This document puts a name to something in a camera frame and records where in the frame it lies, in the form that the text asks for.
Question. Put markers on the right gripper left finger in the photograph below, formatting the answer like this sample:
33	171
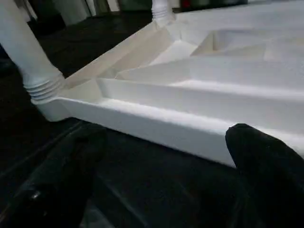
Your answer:
61	185

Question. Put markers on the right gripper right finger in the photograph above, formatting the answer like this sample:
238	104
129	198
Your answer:
273	185

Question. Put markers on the white plastic table top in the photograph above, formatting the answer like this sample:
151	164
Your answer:
190	95

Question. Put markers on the white plastic table leg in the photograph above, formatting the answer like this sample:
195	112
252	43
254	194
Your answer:
23	47
161	12

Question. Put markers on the black work mat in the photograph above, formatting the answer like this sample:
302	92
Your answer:
154	190

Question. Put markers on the white glass door cabinet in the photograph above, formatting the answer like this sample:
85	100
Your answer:
71	12

